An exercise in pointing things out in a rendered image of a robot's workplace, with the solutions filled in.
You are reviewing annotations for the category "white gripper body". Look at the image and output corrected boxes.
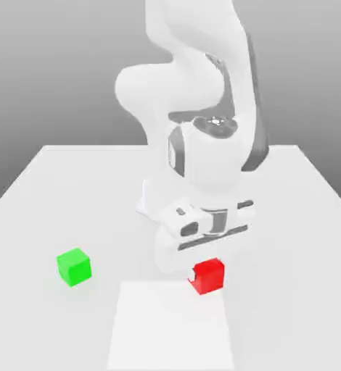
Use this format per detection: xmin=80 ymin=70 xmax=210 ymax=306
xmin=158 ymin=222 xmax=251 ymax=263

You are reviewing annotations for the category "small green cube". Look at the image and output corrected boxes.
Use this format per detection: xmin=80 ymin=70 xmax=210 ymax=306
xmin=55 ymin=246 xmax=93 ymax=288

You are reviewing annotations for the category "small red cube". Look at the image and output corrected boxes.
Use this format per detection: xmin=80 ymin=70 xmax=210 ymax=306
xmin=187 ymin=257 xmax=226 ymax=296

